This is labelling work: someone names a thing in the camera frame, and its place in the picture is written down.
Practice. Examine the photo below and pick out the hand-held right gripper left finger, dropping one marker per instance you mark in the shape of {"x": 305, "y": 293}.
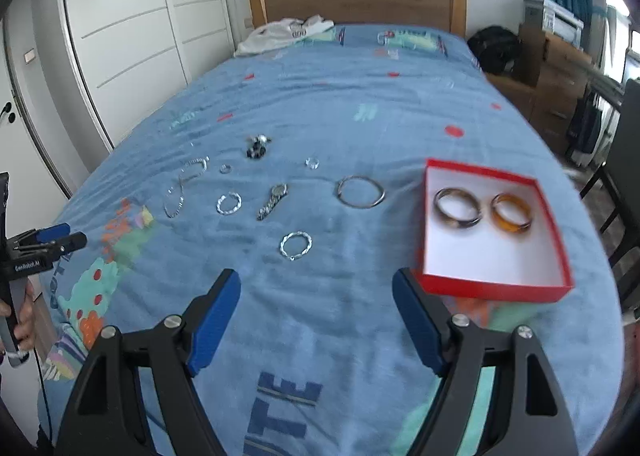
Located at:
{"x": 216, "y": 316}

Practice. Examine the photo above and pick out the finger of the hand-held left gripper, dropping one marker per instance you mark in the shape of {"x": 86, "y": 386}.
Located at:
{"x": 70, "y": 242}
{"x": 52, "y": 231}

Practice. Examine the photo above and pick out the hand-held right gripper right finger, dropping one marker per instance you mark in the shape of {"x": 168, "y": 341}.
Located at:
{"x": 417, "y": 321}

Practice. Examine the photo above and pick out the red box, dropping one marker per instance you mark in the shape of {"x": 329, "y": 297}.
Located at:
{"x": 490, "y": 256}

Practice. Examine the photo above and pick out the silver watch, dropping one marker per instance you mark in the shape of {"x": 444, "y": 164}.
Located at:
{"x": 272, "y": 203}

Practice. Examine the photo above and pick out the large silver bangle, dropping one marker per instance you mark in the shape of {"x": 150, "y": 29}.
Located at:
{"x": 345, "y": 201}

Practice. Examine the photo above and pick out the person's left hand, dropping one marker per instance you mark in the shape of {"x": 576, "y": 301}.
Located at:
{"x": 24, "y": 323}

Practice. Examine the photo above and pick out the grey brown bangle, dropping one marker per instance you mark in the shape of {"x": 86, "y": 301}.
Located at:
{"x": 442, "y": 216}

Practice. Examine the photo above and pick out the amber bangle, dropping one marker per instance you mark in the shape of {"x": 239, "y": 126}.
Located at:
{"x": 500, "y": 220}

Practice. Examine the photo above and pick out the blue printed blanket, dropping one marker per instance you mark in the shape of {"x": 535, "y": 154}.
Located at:
{"x": 350, "y": 111}

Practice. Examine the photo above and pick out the white wardrobe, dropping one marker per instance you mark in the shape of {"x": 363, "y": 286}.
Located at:
{"x": 125, "y": 11}

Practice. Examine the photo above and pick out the dark blue bag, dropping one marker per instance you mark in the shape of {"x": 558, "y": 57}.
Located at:
{"x": 586, "y": 123}

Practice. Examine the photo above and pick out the black chair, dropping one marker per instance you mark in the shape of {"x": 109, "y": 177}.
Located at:
{"x": 627, "y": 136}

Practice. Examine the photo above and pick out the black backpack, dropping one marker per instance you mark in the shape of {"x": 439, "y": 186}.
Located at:
{"x": 492, "y": 50}

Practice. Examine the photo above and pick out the wooden dresser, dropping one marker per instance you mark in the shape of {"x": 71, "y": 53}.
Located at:
{"x": 560, "y": 76}

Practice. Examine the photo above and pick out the white cloth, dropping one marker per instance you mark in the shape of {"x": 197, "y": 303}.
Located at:
{"x": 270, "y": 36}

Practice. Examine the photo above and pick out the glass desk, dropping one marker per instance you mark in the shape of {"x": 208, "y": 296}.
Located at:
{"x": 605, "y": 81}

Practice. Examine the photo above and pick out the wooden headboard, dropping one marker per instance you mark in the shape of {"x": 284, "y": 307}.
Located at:
{"x": 360, "y": 1}

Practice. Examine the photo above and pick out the grey storage box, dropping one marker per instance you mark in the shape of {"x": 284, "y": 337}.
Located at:
{"x": 533, "y": 13}

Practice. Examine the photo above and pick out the white printer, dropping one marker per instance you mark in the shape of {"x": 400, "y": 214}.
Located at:
{"x": 562, "y": 21}

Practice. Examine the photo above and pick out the window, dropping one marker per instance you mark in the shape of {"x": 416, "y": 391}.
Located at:
{"x": 617, "y": 21}

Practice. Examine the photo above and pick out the wall socket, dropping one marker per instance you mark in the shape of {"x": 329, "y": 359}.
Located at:
{"x": 247, "y": 22}

